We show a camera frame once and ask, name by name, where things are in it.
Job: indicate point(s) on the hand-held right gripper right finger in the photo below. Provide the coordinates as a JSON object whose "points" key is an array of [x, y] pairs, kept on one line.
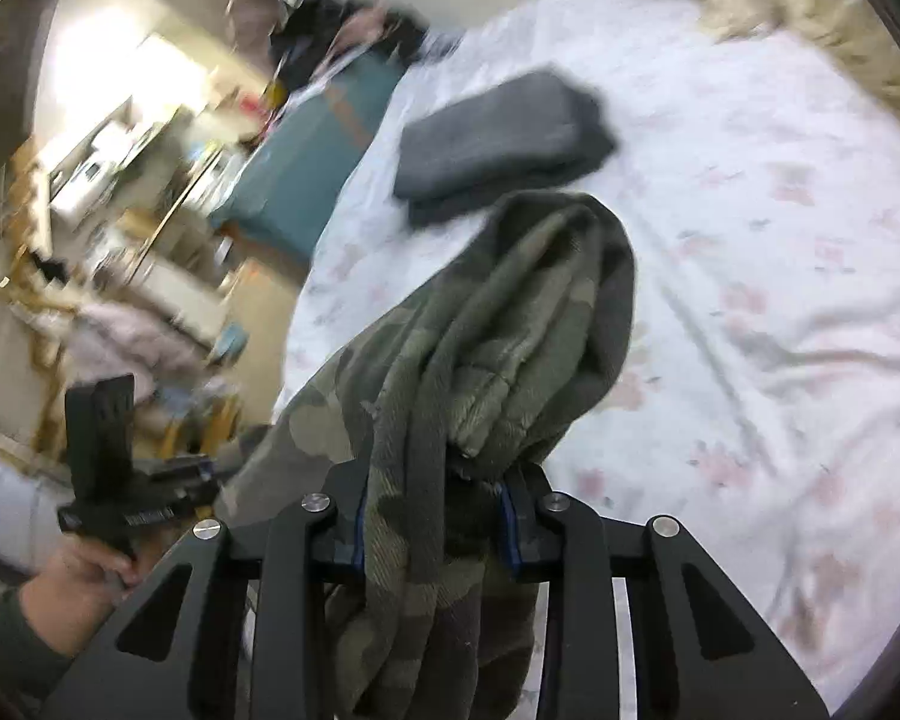
{"points": [[510, 536]]}

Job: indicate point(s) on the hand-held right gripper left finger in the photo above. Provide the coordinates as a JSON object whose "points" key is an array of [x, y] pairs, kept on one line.
{"points": [[358, 532]]}

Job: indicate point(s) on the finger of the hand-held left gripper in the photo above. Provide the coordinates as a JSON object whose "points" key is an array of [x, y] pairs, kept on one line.
{"points": [[184, 469]]}

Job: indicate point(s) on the camouflage pants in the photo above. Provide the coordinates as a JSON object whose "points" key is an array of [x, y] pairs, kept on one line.
{"points": [[450, 420]]}

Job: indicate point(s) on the person's left hand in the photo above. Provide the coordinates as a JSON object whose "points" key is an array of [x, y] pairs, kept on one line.
{"points": [[82, 585]]}

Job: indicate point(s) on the person's pale grey clothing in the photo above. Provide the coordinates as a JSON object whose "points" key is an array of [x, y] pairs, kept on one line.
{"points": [[7, 510]]}

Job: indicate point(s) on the pink cloth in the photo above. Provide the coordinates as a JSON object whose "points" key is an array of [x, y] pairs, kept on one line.
{"points": [[127, 345]]}

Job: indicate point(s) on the wooden chair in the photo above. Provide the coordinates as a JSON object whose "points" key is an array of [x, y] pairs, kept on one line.
{"points": [[15, 360]]}

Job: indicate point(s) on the white floral bed sheet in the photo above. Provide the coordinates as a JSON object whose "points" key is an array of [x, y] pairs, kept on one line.
{"points": [[757, 300]]}

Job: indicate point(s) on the folded dark grey garment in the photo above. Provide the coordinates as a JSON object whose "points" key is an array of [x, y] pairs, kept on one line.
{"points": [[495, 142]]}

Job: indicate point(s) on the dark clutter pile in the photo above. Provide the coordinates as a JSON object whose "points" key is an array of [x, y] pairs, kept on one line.
{"points": [[345, 30]]}

